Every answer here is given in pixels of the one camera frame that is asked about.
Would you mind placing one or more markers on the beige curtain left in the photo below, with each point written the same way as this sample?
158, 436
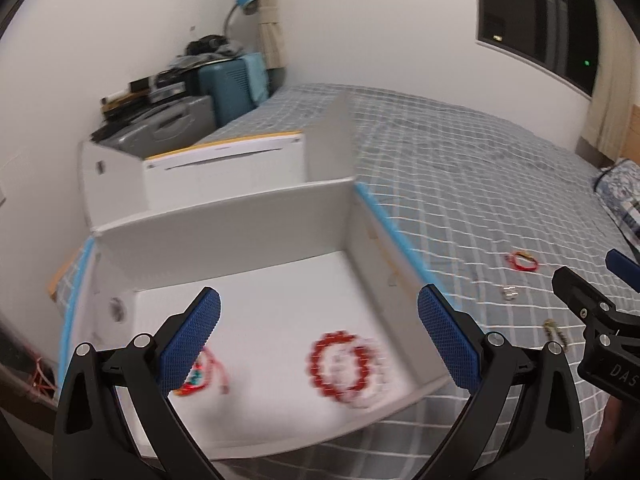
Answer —
270, 35

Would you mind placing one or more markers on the white pearl cluster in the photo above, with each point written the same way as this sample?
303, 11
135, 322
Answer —
509, 293

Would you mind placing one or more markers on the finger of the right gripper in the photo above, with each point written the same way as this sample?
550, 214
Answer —
594, 309
624, 268

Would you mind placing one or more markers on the red cord bracelet gold tube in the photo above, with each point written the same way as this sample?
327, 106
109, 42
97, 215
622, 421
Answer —
522, 261

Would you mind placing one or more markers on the dark window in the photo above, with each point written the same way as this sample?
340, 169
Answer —
559, 35

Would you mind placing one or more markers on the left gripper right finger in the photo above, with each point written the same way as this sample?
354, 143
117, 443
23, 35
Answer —
483, 364

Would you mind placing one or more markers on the blue plaid pillow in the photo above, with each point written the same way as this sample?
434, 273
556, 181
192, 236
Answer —
618, 191

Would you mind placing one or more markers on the teal suitcase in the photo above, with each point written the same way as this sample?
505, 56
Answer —
236, 87

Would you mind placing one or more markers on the beige curtain right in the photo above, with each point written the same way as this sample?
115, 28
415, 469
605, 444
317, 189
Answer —
613, 92

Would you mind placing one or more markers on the grey checked bed sheet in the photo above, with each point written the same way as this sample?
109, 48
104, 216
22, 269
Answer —
465, 188

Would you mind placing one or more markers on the red cord bracelet wooden tag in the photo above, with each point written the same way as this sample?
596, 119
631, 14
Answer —
205, 371

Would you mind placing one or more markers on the blue yellow cardboard box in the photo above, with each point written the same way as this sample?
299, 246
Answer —
319, 329

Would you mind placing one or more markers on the beige curtain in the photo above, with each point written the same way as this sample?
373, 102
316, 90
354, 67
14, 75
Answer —
270, 35
613, 92

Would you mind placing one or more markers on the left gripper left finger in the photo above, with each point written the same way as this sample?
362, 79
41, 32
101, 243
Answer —
152, 366

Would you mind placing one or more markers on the grey suitcase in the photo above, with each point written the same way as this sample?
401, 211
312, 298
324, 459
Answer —
161, 129

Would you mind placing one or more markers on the blue desk lamp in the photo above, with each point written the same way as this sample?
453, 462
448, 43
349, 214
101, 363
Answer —
246, 7

